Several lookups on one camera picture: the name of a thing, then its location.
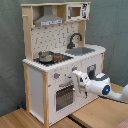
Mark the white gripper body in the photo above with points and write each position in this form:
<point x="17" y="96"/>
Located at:
<point x="80" y="80"/>

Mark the white oven door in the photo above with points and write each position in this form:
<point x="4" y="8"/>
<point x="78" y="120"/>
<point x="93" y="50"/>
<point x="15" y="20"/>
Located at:
<point x="62" y="101"/>

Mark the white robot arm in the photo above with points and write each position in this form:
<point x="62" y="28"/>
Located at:
<point x="100" y="85"/>

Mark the wooden toy kitchen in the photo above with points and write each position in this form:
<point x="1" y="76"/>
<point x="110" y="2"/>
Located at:
<point x="55" y="38"/>

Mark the grey ice dispenser panel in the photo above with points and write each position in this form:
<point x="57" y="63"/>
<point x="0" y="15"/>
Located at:
<point x="91" y="71"/>

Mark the right red stove knob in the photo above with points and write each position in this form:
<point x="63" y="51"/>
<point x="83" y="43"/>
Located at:
<point x="74" y="69"/>

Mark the red stove knob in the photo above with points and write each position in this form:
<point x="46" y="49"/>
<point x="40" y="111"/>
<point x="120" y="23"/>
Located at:
<point x="56" y="75"/>
<point x="74" y="69"/>

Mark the left red stove knob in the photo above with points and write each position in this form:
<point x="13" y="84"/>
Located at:
<point x="56" y="75"/>

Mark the grey sink basin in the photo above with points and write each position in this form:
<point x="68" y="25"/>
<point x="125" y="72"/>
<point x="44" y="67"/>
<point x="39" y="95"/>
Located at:
<point x="79" y="51"/>

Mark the black stovetop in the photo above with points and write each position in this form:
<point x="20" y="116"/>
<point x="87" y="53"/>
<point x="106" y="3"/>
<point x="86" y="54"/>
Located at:
<point x="58" y="57"/>

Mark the black faucet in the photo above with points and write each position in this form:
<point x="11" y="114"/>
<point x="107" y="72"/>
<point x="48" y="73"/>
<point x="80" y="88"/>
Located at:
<point x="72" y="42"/>

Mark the small metal pot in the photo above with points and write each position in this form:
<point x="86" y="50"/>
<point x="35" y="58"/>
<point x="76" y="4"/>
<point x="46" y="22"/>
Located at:
<point x="46" y="56"/>

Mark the grey backdrop curtain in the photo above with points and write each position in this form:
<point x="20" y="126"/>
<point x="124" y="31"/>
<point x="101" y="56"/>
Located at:
<point x="107" y="27"/>

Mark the toy microwave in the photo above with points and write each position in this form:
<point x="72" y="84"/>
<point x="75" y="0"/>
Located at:
<point x="78" y="11"/>

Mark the silver range hood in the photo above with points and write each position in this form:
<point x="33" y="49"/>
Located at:
<point x="48" y="18"/>

